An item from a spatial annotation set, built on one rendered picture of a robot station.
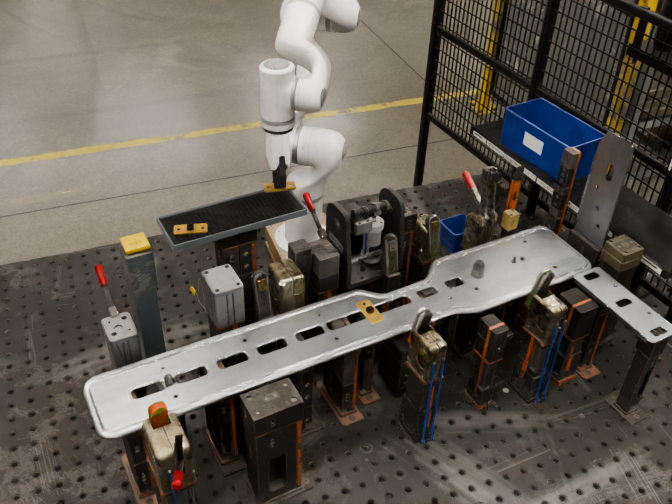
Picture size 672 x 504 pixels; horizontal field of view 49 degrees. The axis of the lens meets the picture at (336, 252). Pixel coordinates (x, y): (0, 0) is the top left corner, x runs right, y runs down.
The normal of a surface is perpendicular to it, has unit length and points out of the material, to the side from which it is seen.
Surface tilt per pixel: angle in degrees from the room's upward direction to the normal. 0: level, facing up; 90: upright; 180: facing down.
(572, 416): 0
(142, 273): 90
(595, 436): 0
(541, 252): 0
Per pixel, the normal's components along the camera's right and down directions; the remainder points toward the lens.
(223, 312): 0.47, 0.56
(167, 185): 0.03, -0.79
